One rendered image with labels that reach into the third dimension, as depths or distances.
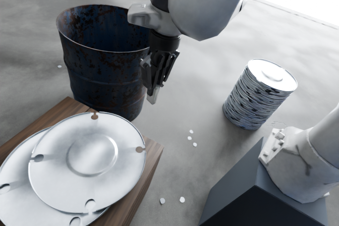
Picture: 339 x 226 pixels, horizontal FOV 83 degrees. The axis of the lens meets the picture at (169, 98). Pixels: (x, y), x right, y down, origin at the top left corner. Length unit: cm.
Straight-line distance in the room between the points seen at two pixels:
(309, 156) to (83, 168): 53
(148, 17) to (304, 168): 47
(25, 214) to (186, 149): 74
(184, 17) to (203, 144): 91
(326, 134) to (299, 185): 15
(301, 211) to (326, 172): 13
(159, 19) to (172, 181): 75
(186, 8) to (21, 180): 52
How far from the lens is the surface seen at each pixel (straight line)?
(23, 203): 58
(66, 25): 102
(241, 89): 121
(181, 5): 29
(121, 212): 54
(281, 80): 124
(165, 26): 41
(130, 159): 57
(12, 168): 62
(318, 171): 54
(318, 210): 65
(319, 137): 52
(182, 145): 108
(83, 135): 62
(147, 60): 46
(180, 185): 98
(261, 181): 58
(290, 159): 56
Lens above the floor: 88
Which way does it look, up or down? 43 degrees down
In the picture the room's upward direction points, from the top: 18 degrees clockwise
